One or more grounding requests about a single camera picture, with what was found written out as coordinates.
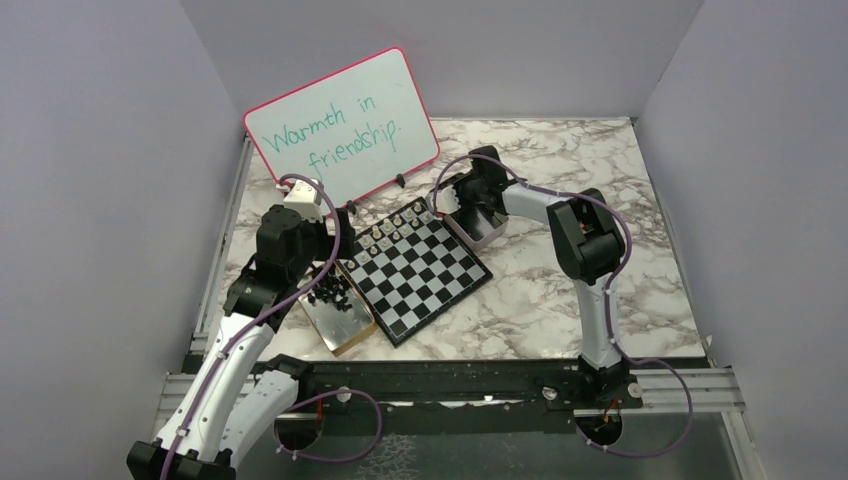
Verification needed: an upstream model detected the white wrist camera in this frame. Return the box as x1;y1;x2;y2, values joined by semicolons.
434;185;461;215
282;179;324;223

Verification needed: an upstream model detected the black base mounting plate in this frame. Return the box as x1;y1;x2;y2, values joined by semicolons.
222;355;672;449

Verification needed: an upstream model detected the silver tin with white pieces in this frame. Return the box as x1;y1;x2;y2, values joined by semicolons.
439;172;508;252

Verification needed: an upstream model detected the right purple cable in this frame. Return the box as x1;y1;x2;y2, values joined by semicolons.
430;155;695;460

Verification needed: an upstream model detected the pile of black chess pieces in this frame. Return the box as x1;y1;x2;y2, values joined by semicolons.
307;273;353;312

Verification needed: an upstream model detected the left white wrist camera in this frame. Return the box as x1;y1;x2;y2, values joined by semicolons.
282;179;324;223

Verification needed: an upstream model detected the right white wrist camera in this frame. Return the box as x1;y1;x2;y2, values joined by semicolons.
434;185;461;215

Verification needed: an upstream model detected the black white chessboard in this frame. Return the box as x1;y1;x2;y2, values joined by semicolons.
337;197;493;347

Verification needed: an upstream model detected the gold tin with black pieces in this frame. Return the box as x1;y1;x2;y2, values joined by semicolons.
298;263;377;357

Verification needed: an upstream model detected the aluminium rail frame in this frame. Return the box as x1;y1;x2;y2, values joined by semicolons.
156;135;770;480

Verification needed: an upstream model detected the pink framed whiteboard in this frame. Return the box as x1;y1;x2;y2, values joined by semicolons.
243;47;441;206

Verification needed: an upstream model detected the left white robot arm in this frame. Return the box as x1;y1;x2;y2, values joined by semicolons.
126;205;355;479

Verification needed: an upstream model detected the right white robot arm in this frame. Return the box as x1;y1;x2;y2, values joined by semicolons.
454;146;631;407

